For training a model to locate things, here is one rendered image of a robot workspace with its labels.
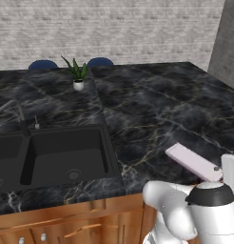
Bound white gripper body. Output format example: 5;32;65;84
221;153;234;189

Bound wooden cupboard door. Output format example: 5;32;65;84
29;213;143;244
0;229;31;244
141;203;159;244

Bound black double sink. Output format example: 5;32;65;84
0;124;122;193

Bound blue stool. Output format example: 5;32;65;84
28;59;59;71
87;56;115;69

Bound green plant in white pot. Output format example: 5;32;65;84
60;55;89;92

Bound grey soap dispenser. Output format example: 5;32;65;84
33;115;41;131

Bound grey tap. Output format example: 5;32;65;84
0;99;30;136

